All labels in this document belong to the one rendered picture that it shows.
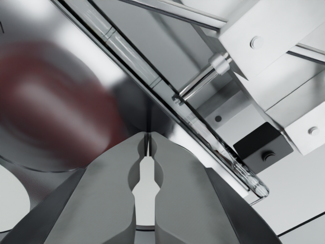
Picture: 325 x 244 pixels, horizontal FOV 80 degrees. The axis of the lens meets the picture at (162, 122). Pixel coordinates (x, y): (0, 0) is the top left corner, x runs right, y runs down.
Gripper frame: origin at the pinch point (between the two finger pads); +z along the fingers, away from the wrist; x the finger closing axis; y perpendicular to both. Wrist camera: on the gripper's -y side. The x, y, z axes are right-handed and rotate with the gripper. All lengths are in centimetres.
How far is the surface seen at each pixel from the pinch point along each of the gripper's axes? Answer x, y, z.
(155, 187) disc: 0.6, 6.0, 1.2
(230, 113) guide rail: 8.1, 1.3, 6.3
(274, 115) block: 9.7, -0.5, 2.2
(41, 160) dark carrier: -8.3, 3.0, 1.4
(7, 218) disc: -12.9, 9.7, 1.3
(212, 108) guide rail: 6.3, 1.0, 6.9
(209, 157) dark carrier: 4.8, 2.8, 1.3
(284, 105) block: 10.4, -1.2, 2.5
